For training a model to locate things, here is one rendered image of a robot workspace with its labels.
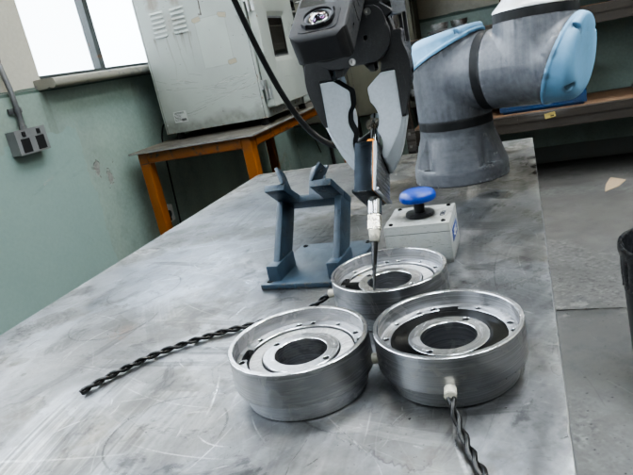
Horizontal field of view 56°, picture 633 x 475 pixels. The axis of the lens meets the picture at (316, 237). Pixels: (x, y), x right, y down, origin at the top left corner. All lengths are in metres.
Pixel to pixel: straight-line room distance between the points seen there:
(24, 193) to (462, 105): 1.80
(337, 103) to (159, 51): 2.41
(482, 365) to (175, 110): 2.61
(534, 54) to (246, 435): 0.64
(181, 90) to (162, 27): 0.28
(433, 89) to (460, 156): 0.11
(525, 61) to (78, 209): 2.04
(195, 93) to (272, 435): 2.51
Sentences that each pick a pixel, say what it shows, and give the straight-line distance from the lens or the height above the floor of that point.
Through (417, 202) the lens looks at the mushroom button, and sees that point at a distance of 0.64.
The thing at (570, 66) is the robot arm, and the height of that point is 0.96.
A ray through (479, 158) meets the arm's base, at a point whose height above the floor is 0.84.
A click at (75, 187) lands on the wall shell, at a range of 2.60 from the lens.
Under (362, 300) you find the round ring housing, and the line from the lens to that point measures 0.50.
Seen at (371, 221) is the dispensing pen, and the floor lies 0.89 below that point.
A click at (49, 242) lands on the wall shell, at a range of 2.46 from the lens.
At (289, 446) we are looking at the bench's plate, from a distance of 0.40.
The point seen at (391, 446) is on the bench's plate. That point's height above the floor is 0.80.
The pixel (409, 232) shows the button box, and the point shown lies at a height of 0.84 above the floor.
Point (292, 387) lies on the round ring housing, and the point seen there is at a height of 0.83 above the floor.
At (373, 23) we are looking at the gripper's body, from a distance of 0.52.
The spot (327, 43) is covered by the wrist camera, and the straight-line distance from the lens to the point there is 0.45.
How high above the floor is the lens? 1.03
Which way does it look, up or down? 17 degrees down
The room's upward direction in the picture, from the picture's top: 12 degrees counter-clockwise
